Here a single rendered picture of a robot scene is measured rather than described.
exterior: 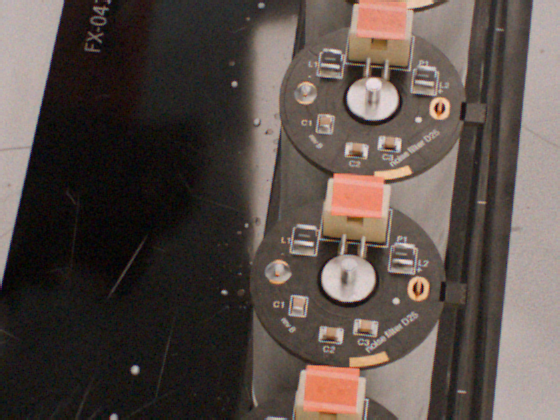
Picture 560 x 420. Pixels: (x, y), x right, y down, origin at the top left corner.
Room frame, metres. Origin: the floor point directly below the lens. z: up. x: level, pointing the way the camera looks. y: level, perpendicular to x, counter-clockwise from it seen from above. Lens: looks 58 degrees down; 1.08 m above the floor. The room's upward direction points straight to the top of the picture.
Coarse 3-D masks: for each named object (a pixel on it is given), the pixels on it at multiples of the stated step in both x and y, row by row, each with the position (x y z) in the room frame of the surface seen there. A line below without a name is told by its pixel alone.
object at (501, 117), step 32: (512, 0) 0.20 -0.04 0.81; (512, 32) 0.20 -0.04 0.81; (512, 64) 0.19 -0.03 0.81; (512, 96) 0.19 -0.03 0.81; (512, 128) 0.18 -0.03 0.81; (480, 160) 0.18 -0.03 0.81; (512, 160) 0.18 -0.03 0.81; (480, 192) 0.17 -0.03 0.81; (512, 192) 0.17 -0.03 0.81; (480, 224) 0.17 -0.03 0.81; (480, 256) 0.16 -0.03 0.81; (448, 288) 0.16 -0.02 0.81; (480, 288) 0.16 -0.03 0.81; (480, 320) 0.15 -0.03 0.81; (480, 352) 0.15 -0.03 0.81; (480, 384) 0.14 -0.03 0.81; (480, 416) 0.14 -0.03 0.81
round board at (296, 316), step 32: (288, 224) 0.17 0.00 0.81; (320, 224) 0.17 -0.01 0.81; (416, 224) 0.17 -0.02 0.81; (256, 256) 0.16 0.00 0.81; (288, 256) 0.16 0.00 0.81; (320, 256) 0.16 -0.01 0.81; (384, 256) 0.16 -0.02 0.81; (416, 256) 0.16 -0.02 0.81; (256, 288) 0.16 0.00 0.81; (288, 288) 0.16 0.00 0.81; (384, 288) 0.16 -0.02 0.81; (288, 320) 0.15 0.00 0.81; (320, 320) 0.15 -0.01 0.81; (352, 320) 0.15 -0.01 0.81; (384, 320) 0.15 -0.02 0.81; (416, 320) 0.15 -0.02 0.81; (288, 352) 0.15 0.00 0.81; (320, 352) 0.15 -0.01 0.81; (352, 352) 0.15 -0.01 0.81; (384, 352) 0.15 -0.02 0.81
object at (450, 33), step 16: (320, 0) 0.21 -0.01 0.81; (336, 0) 0.21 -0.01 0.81; (464, 0) 0.21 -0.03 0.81; (320, 16) 0.21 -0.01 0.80; (336, 16) 0.21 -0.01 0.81; (352, 16) 0.20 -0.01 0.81; (416, 16) 0.20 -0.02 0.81; (432, 16) 0.20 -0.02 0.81; (448, 16) 0.20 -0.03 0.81; (464, 16) 0.21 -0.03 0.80; (320, 32) 0.21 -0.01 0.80; (416, 32) 0.20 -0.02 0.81; (432, 32) 0.20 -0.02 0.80; (448, 32) 0.20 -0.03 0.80; (464, 32) 0.21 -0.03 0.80; (448, 48) 0.21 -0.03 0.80; (464, 48) 0.21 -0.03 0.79; (464, 64) 0.21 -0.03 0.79; (464, 80) 0.21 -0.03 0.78
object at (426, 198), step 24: (360, 96) 0.19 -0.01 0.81; (384, 96) 0.19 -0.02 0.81; (360, 120) 0.18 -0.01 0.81; (384, 120) 0.18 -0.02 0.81; (288, 144) 0.18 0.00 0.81; (456, 144) 0.18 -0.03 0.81; (288, 168) 0.18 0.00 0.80; (312, 168) 0.18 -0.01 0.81; (432, 168) 0.18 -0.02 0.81; (288, 192) 0.18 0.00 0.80; (312, 192) 0.18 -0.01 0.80; (408, 192) 0.18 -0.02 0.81; (432, 192) 0.18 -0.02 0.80; (408, 216) 0.18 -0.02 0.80; (432, 216) 0.18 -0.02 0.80
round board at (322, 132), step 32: (320, 64) 0.19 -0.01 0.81; (352, 64) 0.19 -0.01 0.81; (384, 64) 0.19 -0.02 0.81; (416, 64) 0.19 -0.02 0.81; (448, 64) 0.19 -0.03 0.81; (288, 96) 0.19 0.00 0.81; (320, 96) 0.19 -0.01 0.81; (416, 96) 0.19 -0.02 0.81; (448, 96) 0.19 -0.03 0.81; (288, 128) 0.18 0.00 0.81; (320, 128) 0.18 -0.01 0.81; (352, 128) 0.18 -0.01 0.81; (384, 128) 0.18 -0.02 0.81; (416, 128) 0.18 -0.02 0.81; (448, 128) 0.18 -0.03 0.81; (320, 160) 0.18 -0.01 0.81; (352, 160) 0.18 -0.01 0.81; (384, 160) 0.18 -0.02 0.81; (416, 160) 0.18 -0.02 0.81
